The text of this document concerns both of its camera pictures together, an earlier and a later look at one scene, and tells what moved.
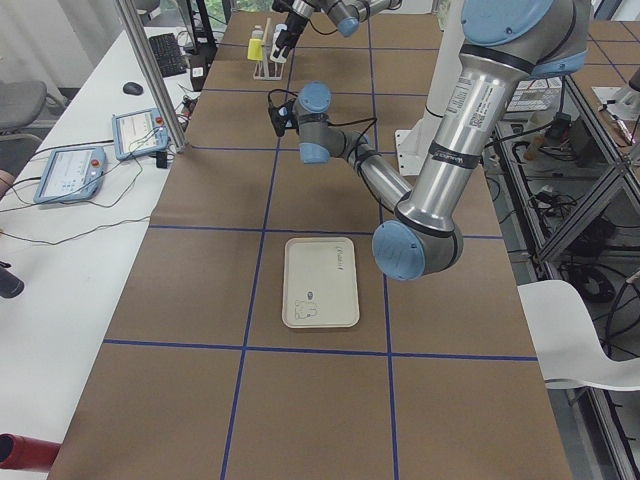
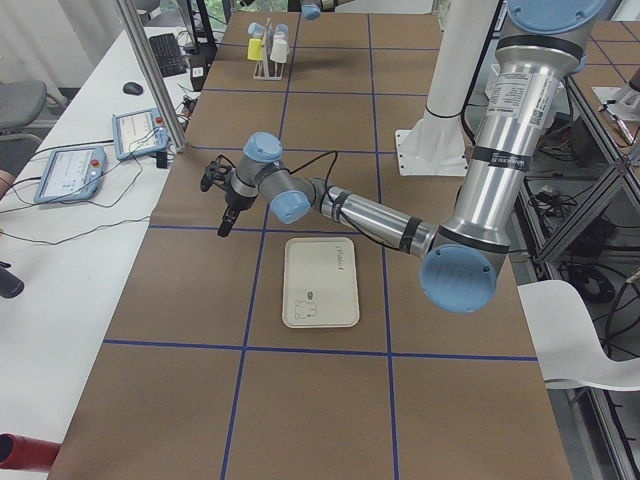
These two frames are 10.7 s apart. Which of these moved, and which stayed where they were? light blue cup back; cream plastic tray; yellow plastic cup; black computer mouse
Moved: light blue cup back
Stayed: yellow plastic cup; black computer mouse; cream plastic tray
